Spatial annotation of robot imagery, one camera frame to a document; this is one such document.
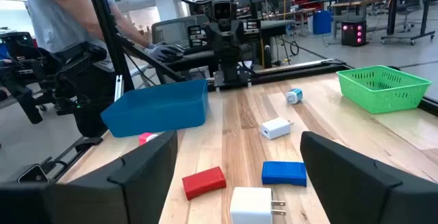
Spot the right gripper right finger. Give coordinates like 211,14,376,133
300,131,438,224

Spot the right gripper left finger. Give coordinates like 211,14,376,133
0,130,179,224

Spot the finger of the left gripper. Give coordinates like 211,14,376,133
244,18,263,43
187,24,205,49

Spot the pink and white charger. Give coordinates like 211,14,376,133
138,132,159,147

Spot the blue and white charger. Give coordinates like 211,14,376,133
285,88,304,105

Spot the blue rectangular block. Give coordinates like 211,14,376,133
261,161,308,188

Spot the small white wall charger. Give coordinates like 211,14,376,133
261,116,294,140

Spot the red rectangular block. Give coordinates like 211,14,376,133
181,166,227,201

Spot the large white wall charger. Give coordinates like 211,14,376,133
229,186,287,224

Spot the person's forearm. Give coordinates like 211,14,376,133
51,0,151,49

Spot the person's hand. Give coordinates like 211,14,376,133
142,42,185,63

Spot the blue barrel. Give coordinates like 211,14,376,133
312,10,333,36

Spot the blue plastic bin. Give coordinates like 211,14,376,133
100,79,209,138

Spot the green plastic basket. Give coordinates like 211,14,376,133
336,65,433,114

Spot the computer tower with red lights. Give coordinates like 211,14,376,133
341,20,368,47

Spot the wooden top desk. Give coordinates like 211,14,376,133
331,0,383,39

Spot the standing person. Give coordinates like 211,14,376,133
25,0,185,138

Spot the black rolling desk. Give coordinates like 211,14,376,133
378,0,437,46

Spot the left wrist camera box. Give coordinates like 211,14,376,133
209,0,237,25

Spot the black table frame rail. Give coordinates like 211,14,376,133
208,58,438,117

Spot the silver metal bracket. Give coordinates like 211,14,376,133
114,74,125,102

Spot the black frame post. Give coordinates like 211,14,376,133
83,0,135,93

